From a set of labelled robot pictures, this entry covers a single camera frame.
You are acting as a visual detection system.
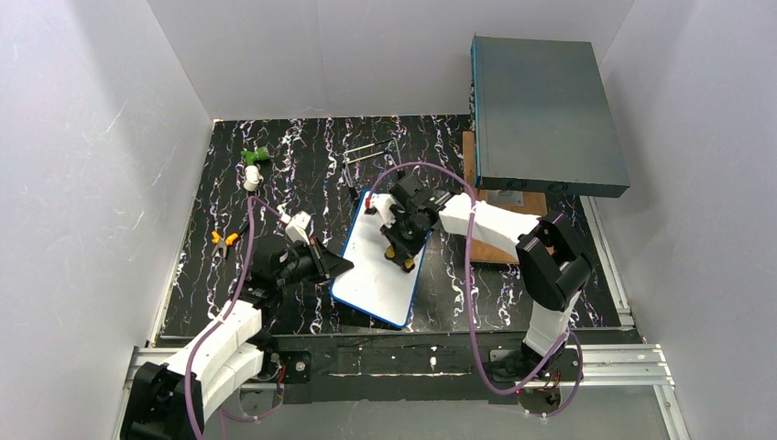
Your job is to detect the blue framed whiteboard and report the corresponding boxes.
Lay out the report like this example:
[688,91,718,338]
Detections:
[330,190,426,328]

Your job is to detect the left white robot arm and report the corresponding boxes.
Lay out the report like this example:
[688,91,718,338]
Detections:
[118,237,355,439]

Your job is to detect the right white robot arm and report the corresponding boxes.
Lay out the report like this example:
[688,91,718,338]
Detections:
[365,175,594,380]

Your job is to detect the green white toy figure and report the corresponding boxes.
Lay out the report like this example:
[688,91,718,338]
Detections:
[241,147,269,193]

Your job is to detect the wooden board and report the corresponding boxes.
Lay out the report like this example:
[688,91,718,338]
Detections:
[462,130,551,265]

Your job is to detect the dark grey metal box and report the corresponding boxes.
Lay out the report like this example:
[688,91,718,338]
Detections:
[471,36,630,198]

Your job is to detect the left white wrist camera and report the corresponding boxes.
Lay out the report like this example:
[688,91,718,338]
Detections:
[280,211,312,246]

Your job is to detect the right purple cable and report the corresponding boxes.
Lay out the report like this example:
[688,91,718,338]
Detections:
[367,161,584,420]

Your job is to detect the purple cable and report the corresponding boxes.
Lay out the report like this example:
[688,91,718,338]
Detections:
[367,161,584,420]
[183,195,292,440]

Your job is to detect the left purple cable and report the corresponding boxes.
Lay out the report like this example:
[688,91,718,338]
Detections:
[183,195,292,440]

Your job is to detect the silver metal bracket plate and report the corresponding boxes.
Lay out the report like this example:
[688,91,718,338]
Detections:
[487,190,525,207]

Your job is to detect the orange handled pliers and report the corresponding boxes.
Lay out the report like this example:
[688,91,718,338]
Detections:
[211,220,249,259]

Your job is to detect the wire whiteboard stand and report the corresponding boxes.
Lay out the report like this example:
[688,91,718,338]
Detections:
[340,137,402,203]

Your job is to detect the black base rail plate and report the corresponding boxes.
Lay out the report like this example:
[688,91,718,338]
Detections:
[221,330,584,405]

